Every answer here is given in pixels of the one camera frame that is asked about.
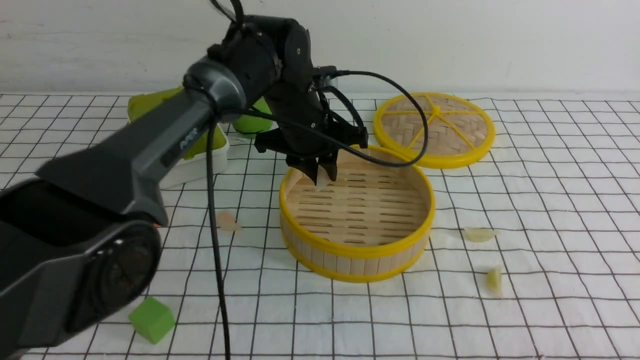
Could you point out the bamboo steamer tray yellow rim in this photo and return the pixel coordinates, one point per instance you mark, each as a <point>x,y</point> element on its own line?
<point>371,224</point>

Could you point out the green lid white storage box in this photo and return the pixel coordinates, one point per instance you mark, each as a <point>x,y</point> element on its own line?
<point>192,167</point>

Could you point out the bamboo steamer lid yellow rim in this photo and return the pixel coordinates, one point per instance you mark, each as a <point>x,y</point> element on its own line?
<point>458,132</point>

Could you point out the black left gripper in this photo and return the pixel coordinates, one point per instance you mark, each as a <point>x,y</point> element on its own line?
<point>309,133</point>

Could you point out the white grid tablecloth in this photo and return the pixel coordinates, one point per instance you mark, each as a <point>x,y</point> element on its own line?
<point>560,187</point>

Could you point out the green striped ball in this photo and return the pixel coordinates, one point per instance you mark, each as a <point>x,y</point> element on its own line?
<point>248,125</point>

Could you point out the green foam cube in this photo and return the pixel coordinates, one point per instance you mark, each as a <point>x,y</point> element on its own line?
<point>152,319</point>

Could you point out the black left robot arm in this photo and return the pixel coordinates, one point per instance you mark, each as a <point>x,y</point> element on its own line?
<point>79,241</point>

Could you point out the pale green dumpling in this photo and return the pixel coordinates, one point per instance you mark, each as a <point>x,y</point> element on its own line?
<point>478,235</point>
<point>494,281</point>

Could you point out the pink dumpling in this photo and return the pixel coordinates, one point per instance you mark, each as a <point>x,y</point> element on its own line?
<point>323,178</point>
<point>227,221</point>

